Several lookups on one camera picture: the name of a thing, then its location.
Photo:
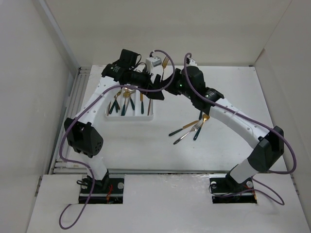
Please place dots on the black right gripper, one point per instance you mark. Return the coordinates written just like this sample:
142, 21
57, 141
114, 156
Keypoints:
177, 74

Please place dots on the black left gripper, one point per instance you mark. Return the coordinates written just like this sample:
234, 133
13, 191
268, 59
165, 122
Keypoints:
148, 83

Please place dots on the gold fork green handle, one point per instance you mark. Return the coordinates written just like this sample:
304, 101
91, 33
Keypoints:
114, 105
164, 65

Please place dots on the gold spoon green handle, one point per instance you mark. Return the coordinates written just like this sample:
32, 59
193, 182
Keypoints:
205, 118
126, 96
131, 101

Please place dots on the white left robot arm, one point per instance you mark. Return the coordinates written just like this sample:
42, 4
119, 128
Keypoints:
83, 131

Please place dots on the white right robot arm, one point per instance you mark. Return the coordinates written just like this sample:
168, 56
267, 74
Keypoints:
267, 145

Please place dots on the white cutlery tray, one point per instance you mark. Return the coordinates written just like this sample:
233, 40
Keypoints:
131, 115

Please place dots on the gold fork in tray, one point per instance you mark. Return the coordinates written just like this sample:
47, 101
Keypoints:
117, 106

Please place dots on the silver fork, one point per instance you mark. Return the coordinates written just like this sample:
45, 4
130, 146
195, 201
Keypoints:
193, 129

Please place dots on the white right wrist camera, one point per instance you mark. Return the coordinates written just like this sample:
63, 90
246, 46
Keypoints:
191, 62

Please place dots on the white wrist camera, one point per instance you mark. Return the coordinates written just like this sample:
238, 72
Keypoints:
152, 62
191, 62

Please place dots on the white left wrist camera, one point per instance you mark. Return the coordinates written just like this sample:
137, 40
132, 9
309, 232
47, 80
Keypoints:
152, 62

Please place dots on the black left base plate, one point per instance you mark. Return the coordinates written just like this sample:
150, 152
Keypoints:
110, 193

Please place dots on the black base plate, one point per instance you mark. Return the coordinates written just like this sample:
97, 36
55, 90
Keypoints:
222, 193
110, 193

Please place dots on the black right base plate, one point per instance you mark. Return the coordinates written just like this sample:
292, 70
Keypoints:
222, 193

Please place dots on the aluminium rail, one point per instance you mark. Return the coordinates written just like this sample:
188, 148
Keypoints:
72, 105

